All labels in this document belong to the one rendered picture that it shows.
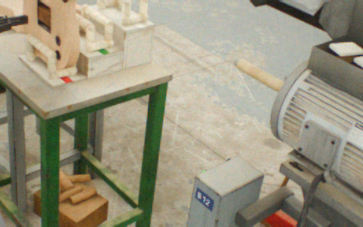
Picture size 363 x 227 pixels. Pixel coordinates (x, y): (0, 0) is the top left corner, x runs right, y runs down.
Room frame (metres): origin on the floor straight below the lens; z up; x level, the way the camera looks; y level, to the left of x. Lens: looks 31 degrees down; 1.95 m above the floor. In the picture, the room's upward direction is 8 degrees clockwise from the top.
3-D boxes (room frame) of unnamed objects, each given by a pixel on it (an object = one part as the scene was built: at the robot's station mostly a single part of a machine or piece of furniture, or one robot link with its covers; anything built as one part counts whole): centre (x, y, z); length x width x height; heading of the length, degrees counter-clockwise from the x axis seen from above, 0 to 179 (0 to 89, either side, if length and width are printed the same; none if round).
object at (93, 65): (1.97, 0.41, 0.98); 0.27 x 0.16 x 0.09; 46
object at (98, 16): (2.00, 0.38, 1.12); 0.20 x 0.03 x 0.03; 45
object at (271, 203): (1.12, -0.25, 1.02); 0.19 x 0.04 x 0.04; 136
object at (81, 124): (2.35, 0.50, 0.45); 0.05 x 0.05 x 0.90; 46
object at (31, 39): (1.83, 0.55, 1.04); 0.20 x 0.03 x 0.03; 45
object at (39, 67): (1.86, 0.52, 0.94); 0.27 x 0.15 x 0.01; 46
